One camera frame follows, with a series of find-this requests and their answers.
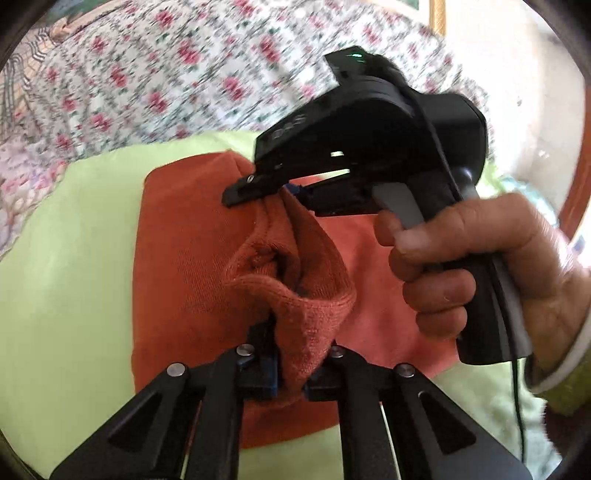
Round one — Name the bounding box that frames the purple floral pillow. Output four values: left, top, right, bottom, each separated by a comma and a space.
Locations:
1, 136, 69, 257

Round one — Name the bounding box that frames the right hand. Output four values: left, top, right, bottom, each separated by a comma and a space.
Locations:
375, 193, 590, 372

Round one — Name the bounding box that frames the brown wooden furniture edge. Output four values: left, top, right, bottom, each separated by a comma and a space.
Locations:
559, 143, 590, 240

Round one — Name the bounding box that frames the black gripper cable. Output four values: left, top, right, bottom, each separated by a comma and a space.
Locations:
406, 89, 529, 467

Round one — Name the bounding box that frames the light green bed sheet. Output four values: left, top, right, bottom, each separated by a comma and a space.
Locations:
1, 131, 561, 479

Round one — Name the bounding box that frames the gold framed picture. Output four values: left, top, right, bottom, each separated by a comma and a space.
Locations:
394, 0, 447, 36

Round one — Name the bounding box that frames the dark red sleeve forearm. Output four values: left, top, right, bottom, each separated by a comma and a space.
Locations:
525, 315, 591, 456

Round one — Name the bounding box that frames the plaid beige blanket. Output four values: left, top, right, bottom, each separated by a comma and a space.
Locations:
1, 13, 81, 141

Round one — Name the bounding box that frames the rust orange knit garment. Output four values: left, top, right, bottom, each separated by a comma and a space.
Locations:
131, 151, 458, 448

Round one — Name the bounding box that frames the rose floral quilt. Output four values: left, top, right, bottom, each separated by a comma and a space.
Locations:
0, 0, 495, 163

